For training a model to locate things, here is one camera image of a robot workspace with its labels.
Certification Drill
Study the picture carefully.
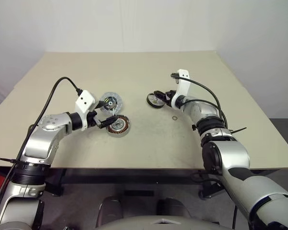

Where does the black-rimmed spoked rotor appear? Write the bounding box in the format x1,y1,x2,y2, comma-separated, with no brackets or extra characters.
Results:
146,92,167,109

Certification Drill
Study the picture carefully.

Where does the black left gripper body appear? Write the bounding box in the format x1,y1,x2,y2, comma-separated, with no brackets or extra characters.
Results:
87,110,103,129

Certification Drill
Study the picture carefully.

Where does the motor housing with copper windings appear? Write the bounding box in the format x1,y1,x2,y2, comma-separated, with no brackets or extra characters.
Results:
106,115,131,138

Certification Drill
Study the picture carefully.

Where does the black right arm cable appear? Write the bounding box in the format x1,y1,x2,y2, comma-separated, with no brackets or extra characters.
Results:
169,72,228,130

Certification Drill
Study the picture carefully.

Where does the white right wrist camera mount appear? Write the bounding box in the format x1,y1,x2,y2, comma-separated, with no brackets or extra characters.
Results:
170,69,192,109

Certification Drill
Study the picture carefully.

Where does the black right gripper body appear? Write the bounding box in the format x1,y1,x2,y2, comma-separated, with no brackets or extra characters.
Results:
163,89,177,106

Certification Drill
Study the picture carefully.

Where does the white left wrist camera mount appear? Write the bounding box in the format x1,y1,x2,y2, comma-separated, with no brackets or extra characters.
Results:
75,90,98,132

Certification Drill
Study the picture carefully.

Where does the silver robot torso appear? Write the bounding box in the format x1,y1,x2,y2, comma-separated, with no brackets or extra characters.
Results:
101,215,222,230

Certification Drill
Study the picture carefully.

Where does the silver round motor lid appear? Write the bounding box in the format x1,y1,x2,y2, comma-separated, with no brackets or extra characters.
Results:
100,92,123,112

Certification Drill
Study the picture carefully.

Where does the dark grey rounded shape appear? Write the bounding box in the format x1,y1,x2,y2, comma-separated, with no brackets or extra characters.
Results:
96,195,125,228
156,197,191,219

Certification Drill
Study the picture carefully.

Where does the black table frame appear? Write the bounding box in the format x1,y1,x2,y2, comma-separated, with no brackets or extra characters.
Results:
44,168,225,201

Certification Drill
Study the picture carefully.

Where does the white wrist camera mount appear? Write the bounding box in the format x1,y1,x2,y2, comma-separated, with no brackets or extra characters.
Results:
75,90,98,132
170,69,192,109

